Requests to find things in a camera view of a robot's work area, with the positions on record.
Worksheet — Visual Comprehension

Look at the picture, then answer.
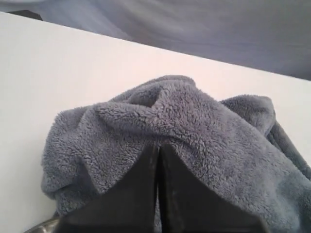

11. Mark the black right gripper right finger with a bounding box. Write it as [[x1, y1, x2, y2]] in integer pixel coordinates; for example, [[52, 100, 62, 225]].
[[157, 145, 264, 233]]

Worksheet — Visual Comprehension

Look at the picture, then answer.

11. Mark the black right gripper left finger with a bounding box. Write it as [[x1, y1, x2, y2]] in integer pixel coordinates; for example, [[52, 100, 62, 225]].
[[56, 146, 158, 233]]

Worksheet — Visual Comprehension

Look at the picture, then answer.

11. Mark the grey fluffy towel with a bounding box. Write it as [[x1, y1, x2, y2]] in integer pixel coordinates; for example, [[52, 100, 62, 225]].
[[41, 76, 311, 233]]

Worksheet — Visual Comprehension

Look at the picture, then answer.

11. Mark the round stainless steel plate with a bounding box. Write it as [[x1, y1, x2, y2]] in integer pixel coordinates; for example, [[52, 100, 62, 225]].
[[24, 217, 59, 233]]

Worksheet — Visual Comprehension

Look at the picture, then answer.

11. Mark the grey backdrop cloth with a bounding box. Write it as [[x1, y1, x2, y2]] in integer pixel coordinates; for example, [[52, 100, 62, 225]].
[[0, 0, 311, 80]]

